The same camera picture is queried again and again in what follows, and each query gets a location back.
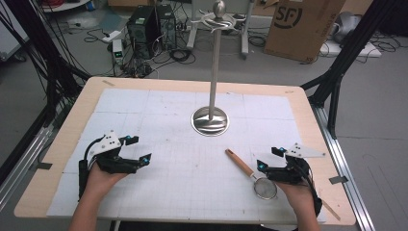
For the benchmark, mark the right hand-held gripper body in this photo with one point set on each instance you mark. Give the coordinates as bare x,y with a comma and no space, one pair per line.
288,174

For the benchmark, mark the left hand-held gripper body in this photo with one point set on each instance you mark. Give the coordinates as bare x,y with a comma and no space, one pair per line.
107,150

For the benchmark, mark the person's right hand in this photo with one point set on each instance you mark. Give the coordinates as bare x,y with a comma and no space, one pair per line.
300,197

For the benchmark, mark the person's left hand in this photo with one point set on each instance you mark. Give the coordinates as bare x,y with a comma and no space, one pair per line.
101,183

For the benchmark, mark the white grid mat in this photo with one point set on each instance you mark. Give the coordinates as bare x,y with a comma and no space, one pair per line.
179,179

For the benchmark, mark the grey tape piece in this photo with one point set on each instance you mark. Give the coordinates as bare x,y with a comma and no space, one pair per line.
338,180
44,166

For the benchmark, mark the tan tape strip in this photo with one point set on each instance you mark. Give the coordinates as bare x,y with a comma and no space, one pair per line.
108,82

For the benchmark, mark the metal hook stand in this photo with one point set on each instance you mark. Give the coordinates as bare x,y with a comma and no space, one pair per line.
213,96

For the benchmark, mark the white box with green display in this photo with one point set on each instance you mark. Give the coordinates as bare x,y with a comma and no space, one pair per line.
117,51

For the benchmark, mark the white power strip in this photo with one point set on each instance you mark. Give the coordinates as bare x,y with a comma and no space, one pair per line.
112,36

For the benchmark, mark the large black computer tower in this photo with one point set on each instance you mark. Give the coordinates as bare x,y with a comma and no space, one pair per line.
142,32

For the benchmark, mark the slim black computer tower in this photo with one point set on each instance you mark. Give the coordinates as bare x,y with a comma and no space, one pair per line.
166,27

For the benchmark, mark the white metal floor stand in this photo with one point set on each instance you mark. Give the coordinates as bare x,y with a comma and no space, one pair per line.
245,35

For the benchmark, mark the brown cardboard box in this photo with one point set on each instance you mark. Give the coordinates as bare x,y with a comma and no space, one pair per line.
301,29

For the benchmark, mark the white flat board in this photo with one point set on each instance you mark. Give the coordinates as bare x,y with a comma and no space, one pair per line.
352,49

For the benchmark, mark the grey bag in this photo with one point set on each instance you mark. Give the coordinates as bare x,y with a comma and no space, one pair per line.
346,27

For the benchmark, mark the aluminium rail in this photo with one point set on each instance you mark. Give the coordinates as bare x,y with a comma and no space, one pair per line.
346,166
25,160

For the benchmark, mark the black metal frame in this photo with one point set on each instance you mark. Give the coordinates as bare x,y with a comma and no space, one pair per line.
51,64
340,57

